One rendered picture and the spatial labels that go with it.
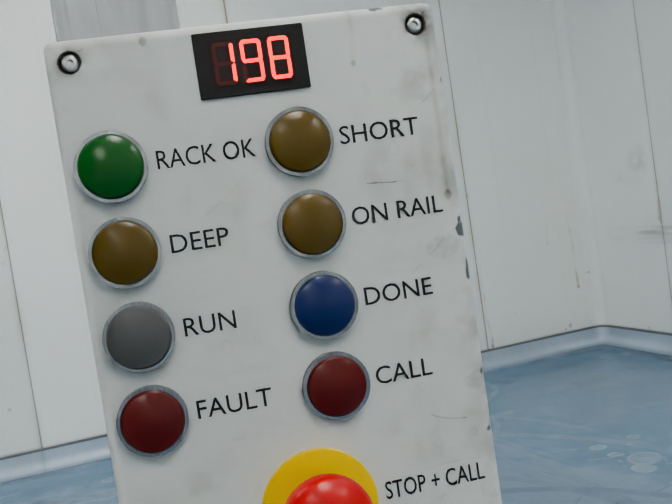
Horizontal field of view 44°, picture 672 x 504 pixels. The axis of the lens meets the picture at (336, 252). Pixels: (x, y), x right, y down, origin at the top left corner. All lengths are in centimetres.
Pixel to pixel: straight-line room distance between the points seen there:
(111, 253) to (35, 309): 377
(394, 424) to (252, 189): 12
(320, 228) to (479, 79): 442
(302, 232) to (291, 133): 4
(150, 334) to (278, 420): 7
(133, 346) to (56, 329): 377
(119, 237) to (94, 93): 6
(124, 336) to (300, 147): 11
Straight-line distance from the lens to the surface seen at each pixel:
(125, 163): 36
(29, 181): 412
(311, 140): 36
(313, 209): 36
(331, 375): 37
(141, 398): 36
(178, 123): 37
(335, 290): 36
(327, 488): 36
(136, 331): 36
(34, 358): 414
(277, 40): 37
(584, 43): 495
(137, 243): 35
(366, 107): 38
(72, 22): 44
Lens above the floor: 100
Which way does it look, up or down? 3 degrees down
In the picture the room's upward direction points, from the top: 9 degrees counter-clockwise
